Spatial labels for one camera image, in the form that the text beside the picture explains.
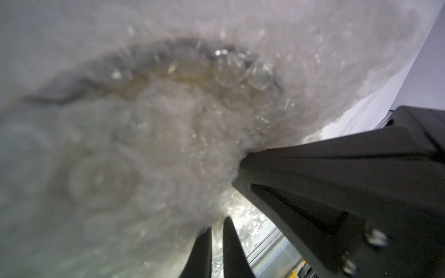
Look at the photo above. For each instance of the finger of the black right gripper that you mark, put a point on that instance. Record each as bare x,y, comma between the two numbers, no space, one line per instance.
368,205

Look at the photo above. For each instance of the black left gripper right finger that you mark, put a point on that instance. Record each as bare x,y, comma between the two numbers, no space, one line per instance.
235,263

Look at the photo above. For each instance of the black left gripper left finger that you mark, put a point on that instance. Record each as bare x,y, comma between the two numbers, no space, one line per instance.
199,264

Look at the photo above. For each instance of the clear bubble wrap sheet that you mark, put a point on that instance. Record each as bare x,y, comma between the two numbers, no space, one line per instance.
123,123

